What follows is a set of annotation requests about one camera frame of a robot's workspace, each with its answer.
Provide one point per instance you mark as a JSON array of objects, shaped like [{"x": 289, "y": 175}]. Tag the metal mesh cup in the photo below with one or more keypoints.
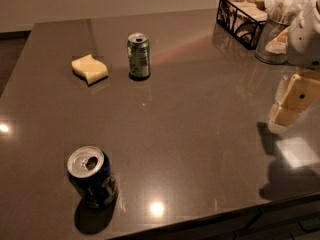
[{"x": 271, "y": 47}]

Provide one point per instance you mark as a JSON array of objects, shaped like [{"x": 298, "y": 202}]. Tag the yellow sponge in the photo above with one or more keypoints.
[{"x": 89, "y": 69}]

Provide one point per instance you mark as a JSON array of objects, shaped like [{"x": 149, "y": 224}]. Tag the black wire napkin basket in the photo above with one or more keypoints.
[{"x": 243, "y": 19}]

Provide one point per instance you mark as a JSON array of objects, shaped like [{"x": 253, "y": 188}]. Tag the blue pepsi can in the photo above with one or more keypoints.
[{"x": 89, "y": 171}]

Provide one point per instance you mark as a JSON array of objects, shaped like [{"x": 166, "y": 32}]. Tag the green soda can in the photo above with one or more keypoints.
[{"x": 138, "y": 49}]

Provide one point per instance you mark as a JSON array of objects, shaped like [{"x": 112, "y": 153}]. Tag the wrapped plastic utensils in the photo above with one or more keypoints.
[{"x": 284, "y": 11}]

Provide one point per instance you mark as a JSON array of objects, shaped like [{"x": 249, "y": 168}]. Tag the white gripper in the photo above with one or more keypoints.
[{"x": 306, "y": 40}]

